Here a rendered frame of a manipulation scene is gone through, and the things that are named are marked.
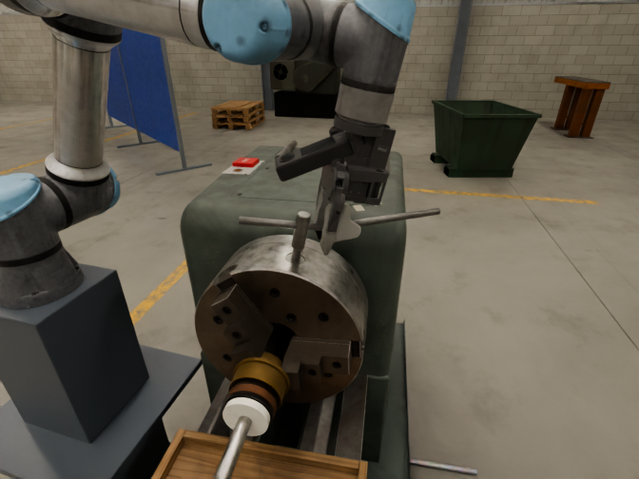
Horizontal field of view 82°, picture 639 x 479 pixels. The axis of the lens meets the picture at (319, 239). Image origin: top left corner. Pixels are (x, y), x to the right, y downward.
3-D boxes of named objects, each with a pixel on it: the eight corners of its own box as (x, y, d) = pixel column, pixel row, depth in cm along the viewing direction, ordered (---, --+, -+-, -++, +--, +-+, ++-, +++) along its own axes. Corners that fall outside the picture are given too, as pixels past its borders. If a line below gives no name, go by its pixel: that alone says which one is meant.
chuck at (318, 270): (211, 346, 82) (218, 224, 67) (347, 385, 80) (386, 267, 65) (192, 377, 75) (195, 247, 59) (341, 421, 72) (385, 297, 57)
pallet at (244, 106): (232, 119, 894) (230, 100, 874) (266, 120, 883) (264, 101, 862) (211, 128, 785) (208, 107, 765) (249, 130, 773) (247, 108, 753)
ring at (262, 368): (238, 340, 60) (213, 386, 52) (293, 348, 58) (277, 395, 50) (243, 380, 64) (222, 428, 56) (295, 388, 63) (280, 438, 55)
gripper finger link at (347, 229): (358, 262, 58) (368, 206, 55) (322, 260, 57) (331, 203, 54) (352, 255, 61) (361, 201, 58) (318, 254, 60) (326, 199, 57)
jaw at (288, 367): (295, 322, 67) (360, 326, 64) (298, 343, 69) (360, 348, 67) (278, 369, 57) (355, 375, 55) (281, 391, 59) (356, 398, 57)
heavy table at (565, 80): (541, 123, 850) (554, 75, 804) (562, 124, 842) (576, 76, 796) (568, 137, 711) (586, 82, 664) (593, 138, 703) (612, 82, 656)
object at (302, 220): (286, 276, 62) (299, 216, 57) (285, 268, 64) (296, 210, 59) (300, 277, 63) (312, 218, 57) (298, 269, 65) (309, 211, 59)
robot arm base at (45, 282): (-21, 301, 73) (-44, 258, 69) (48, 263, 86) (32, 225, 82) (37, 315, 70) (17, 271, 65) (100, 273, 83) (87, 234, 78)
